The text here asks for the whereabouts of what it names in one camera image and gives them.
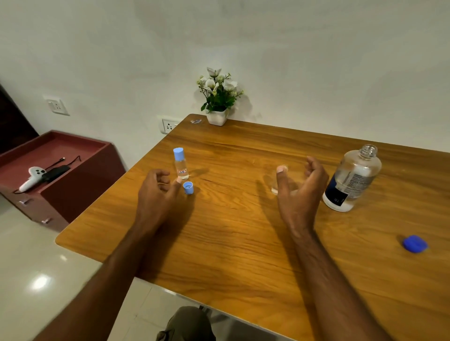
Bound person's right hand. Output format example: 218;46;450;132
276;156;330;237

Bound person's left hand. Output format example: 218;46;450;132
135;169;183;234

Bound person's right forearm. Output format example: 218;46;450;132
292;229;394;341

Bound person's left forearm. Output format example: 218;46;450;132
33;224;159;341

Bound small clear open bottle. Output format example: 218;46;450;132
271;164;289;196

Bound small clear bottle blue cap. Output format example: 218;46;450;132
173;147;190;181

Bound large clear bottle dark label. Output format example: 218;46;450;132
322;144;383;213

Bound maroon drawer cabinet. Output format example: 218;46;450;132
0;130;126;232

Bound white flowers in white pot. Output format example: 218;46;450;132
196;67;244;126

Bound black power bank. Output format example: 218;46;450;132
41;165;71;183

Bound person's olive trouser leg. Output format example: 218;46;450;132
156;306;217;341

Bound white handheld controller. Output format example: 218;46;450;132
18;167;47;193

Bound dark blue bottle cap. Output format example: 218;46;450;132
402;235;429;254

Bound dark wooden door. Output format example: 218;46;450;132
0;84;39;154

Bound white wall socket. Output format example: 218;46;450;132
161;118;181;135
46;99;70;116

